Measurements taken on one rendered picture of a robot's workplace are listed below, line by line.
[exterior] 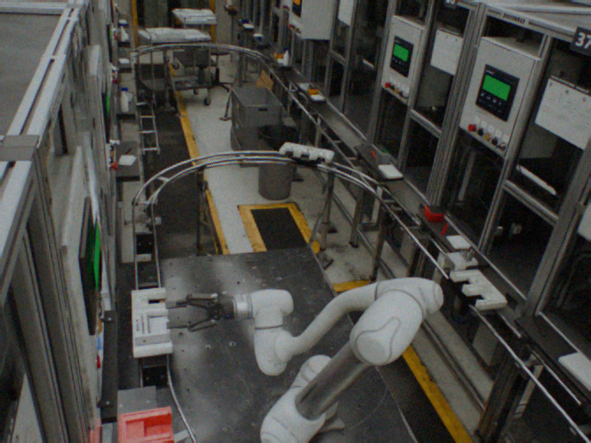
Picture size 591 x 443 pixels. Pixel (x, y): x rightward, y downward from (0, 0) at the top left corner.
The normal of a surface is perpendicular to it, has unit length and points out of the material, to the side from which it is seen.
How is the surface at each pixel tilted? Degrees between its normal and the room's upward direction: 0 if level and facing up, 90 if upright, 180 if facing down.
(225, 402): 0
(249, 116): 91
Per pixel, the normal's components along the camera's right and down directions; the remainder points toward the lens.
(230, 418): 0.09, -0.86
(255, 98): 0.30, 0.49
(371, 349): -0.47, 0.33
